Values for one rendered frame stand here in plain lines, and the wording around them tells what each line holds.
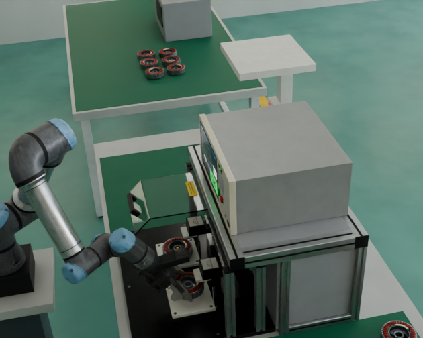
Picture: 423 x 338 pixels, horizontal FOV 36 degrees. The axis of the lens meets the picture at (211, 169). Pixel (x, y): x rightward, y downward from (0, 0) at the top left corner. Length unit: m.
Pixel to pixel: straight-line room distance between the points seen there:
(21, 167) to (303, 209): 0.87
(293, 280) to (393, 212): 2.03
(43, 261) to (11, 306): 0.25
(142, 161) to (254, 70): 0.70
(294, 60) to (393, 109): 2.32
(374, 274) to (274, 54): 1.12
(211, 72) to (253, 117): 1.72
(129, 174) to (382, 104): 2.72
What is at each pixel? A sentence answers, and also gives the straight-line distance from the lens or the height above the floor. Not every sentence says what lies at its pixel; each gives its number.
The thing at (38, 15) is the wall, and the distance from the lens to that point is 6.73.
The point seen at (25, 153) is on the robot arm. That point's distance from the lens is 2.03.
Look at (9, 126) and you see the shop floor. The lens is 5.25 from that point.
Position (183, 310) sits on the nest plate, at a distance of 2.27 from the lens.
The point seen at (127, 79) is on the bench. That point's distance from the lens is 3.93.
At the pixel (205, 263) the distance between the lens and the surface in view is 2.23.
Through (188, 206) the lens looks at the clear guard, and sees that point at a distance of 2.25.
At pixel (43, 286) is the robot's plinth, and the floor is 0.75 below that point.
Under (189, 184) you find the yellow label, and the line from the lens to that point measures 2.36.
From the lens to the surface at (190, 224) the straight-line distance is 2.40.
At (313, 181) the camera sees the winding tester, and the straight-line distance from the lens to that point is 2.00.
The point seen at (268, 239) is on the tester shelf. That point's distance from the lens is 2.02.
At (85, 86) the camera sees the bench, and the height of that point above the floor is 0.75.
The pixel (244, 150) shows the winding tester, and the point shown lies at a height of 1.32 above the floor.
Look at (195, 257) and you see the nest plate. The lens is 2.47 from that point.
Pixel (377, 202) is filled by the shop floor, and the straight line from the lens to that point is 4.13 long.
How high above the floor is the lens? 2.40
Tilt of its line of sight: 33 degrees down
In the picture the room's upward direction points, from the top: 3 degrees counter-clockwise
